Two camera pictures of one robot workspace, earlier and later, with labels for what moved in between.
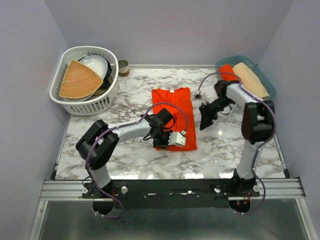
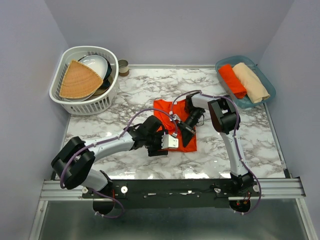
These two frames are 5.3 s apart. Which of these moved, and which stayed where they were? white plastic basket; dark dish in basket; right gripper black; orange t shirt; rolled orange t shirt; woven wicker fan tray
Moved: orange t shirt; right gripper black
Stayed: woven wicker fan tray; dark dish in basket; white plastic basket; rolled orange t shirt
